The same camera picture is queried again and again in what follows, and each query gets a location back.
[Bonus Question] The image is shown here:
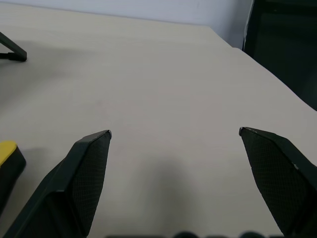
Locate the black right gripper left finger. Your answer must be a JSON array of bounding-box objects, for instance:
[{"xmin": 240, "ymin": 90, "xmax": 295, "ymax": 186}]
[{"xmin": 0, "ymin": 129, "xmax": 112, "ymax": 238}]

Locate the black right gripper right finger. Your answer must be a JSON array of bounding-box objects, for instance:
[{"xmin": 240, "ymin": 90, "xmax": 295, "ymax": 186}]
[{"xmin": 238, "ymin": 126, "xmax": 317, "ymax": 238}]

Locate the yellow and black whiteboard eraser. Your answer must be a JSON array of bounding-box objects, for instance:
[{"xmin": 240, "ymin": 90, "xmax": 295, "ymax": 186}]
[{"xmin": 0, "ymin": 140, "xmax": 27, "ymax": 214}]

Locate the black whiteboard stand leg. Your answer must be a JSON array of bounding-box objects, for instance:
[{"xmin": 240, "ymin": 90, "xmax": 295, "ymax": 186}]
[{"xmin": 0, "ymin": 31, "xmax": 27, "ymax": 62}]

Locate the white cable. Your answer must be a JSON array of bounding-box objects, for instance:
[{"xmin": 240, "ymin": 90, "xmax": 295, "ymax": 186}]
[{"xmin": 242, "ymin": 0, "xmax": 255, "ymax": 51}]

